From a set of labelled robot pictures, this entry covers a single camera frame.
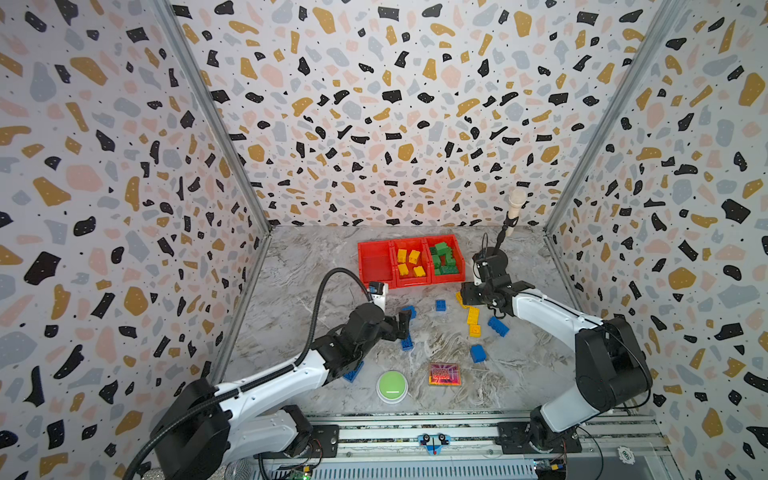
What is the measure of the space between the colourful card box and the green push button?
8cm

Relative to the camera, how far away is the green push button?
81 cm

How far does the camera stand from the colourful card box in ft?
2.75
